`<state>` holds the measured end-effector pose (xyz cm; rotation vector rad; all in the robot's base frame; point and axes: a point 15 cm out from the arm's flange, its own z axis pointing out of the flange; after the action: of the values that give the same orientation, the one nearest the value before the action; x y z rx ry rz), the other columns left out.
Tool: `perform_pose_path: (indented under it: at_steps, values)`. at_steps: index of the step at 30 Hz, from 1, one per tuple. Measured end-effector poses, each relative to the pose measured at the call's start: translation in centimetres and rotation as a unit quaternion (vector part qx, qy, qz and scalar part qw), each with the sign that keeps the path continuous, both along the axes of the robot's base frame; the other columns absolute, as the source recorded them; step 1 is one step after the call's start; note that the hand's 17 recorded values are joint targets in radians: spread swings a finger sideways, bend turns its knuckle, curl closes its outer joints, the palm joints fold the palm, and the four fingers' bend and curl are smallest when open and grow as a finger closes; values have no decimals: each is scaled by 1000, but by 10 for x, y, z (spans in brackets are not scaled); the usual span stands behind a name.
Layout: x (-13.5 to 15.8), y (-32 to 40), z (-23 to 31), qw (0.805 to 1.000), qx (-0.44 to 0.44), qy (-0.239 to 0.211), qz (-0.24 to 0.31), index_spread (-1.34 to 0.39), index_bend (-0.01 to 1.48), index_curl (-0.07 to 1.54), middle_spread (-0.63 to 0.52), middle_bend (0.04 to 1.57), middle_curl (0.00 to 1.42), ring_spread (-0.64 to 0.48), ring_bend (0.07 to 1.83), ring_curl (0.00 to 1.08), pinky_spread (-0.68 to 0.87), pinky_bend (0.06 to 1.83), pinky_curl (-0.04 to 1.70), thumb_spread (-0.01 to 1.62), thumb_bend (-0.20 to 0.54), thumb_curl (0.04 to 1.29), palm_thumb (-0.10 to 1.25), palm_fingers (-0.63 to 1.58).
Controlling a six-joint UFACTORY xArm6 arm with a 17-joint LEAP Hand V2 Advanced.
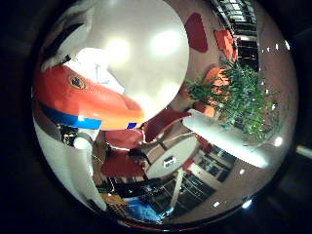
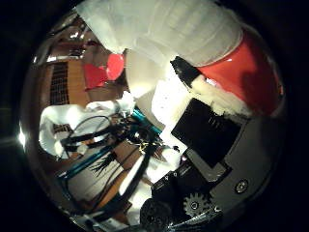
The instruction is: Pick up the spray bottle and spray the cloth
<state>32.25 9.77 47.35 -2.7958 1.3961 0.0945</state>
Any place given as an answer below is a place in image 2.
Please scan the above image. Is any teal metal frame bar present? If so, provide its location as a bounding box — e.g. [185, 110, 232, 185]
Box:
[130, 106, 162, 135]

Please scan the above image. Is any wooden cabinet with dark grille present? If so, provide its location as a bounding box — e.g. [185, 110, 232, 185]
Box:
[44, 59, 91, 108]

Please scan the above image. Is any red chair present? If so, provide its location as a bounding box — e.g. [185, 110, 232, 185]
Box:
[82, 63, 110, 92]
[105, 53, 126, 81]

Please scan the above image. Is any orange spray bottle white trigger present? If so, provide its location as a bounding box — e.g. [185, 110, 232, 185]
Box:
[75, 0, 286, 117]

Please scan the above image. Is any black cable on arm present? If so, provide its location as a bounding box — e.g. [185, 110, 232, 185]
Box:
[55, 115, 136, 160]

